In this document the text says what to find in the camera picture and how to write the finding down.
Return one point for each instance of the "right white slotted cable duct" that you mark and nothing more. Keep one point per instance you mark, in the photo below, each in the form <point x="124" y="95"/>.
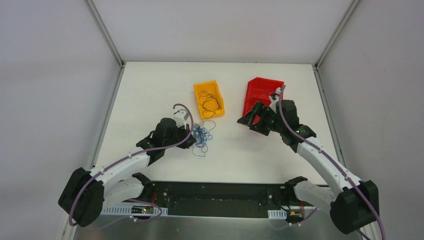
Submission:
<point x="279" y="214"/>

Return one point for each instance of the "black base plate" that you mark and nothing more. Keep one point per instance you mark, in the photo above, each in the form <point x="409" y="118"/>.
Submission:
<point x="228" y="200"/>

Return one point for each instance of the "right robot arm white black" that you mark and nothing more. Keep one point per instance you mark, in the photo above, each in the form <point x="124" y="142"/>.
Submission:
<point x="304" y="142"/>

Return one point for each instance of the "yellow plastic bin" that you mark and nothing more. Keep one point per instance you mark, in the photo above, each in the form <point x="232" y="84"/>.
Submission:
<point x="209" y="100"/>

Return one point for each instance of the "left white slotted cable duct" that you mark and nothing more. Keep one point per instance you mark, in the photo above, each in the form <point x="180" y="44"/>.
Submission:
<point x="137" y="210"/>

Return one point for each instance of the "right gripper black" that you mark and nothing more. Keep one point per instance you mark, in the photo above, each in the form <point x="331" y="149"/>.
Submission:
<point x="257" y="118"/>

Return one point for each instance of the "white slotted cable duct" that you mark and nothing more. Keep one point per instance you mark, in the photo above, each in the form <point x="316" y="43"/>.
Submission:
<point x="137" y="210"/>
<point x="279" y="214"/>

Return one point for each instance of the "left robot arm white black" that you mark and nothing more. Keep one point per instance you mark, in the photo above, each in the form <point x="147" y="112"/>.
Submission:
<point x="146" y="152"/>

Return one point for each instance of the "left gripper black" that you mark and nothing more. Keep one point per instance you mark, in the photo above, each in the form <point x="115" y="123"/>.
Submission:
<point x="187" y="138"/>

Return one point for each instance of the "red plastic bin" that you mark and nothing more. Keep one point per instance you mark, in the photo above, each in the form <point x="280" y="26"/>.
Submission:
<point x="258" y="90"/>

